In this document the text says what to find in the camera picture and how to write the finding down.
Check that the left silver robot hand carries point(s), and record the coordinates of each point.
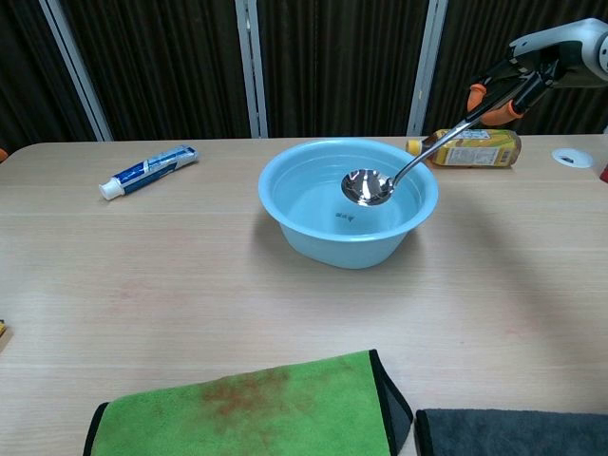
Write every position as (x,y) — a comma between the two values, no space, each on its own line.
(2,154)

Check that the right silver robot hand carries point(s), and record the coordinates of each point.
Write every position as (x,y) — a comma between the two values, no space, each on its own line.
(565,43)

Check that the metal ladle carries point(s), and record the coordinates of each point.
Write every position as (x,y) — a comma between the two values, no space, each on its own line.
(366,186)

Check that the light blue water bowl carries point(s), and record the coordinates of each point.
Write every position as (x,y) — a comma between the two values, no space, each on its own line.
(332,242)

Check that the yellow label tea bottle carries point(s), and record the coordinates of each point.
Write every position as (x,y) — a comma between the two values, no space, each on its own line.
(480,151)

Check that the blue white toothpaste tube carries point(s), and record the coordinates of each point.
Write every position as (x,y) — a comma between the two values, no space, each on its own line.
(147,172)

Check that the green stained cloth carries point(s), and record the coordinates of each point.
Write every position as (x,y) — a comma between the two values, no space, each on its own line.
(247,413)

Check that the dark grey folded cloth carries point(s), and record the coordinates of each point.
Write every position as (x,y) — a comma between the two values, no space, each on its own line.
(513,434)

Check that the grey partition post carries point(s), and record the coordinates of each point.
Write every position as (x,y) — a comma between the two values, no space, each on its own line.
(76,71)
(427,71)
(252,71)

